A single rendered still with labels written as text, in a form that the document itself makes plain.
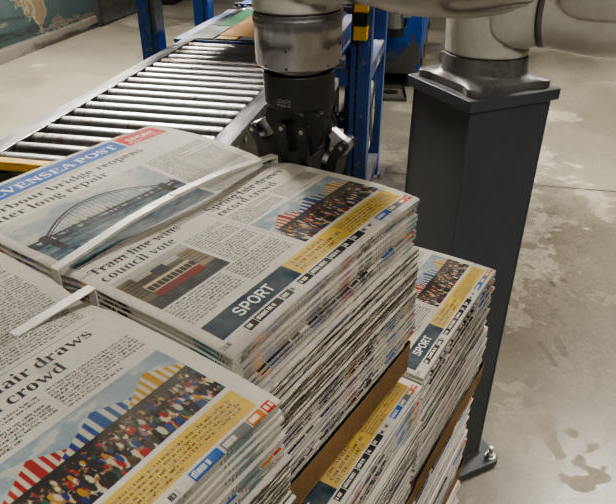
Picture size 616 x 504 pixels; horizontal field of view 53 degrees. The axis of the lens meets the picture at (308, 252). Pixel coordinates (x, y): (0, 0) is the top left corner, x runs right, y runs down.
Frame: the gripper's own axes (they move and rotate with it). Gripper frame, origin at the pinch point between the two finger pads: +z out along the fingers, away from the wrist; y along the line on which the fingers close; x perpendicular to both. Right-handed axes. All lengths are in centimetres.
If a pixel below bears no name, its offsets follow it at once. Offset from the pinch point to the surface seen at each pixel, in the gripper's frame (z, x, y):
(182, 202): -10.6, -15.8, -3.6
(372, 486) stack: 16.4, -16.4, 18.3
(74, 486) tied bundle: -11.5, -43.5, 13.7
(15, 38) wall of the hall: 87, 288, -482
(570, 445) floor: 98, 80, 35
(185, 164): -10.6, -8.9, -9.3
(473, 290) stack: 13.2, 17.8, 17.0
